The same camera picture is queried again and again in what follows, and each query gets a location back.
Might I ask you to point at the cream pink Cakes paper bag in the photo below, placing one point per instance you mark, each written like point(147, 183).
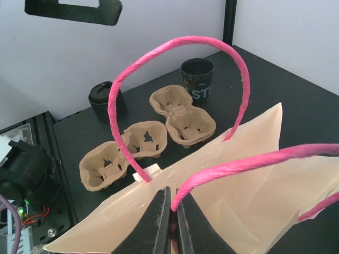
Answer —
point(251, 191)

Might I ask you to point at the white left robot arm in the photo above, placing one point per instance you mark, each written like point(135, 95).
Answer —
point(30, 183)

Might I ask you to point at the black coffee cup with lid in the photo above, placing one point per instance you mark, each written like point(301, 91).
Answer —
point(98, 98)

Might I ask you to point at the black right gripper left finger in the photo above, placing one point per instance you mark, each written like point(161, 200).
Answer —
point(152, 233)

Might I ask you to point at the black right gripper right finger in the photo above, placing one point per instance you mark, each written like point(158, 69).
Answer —
point(194, 232)

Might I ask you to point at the black open coffee cup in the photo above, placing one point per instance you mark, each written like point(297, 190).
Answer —
point(197, 76)

